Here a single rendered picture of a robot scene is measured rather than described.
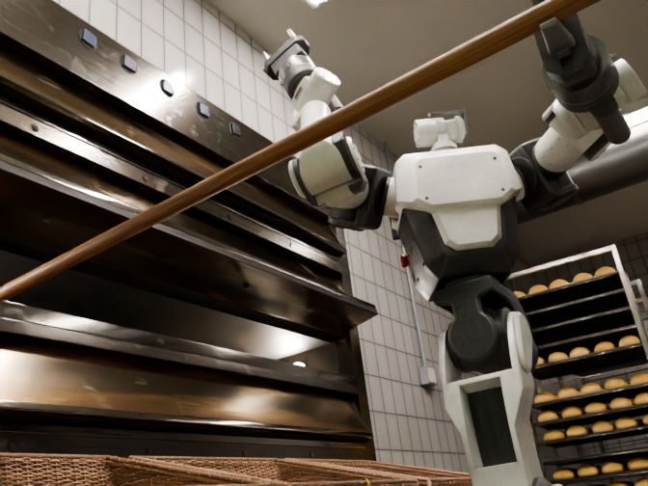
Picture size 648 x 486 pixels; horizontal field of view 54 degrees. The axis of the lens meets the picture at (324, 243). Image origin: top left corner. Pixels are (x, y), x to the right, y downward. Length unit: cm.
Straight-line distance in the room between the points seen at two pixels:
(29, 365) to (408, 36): 214
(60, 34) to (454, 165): 119
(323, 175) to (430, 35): 193
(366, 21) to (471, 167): 158
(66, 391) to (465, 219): 97
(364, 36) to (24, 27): 152
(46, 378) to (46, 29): 97
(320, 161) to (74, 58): 102
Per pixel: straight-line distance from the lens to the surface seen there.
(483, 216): 137
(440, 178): 139
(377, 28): 294
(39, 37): 197
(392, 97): 90
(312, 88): 139
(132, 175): 194
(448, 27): 303
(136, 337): 175
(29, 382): 154
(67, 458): 153
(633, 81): 105
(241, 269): 196
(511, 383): 125
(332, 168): 117
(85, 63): 203
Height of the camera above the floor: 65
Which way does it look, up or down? 24 degrees up
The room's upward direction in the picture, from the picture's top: 7 degrees counter-clockwise
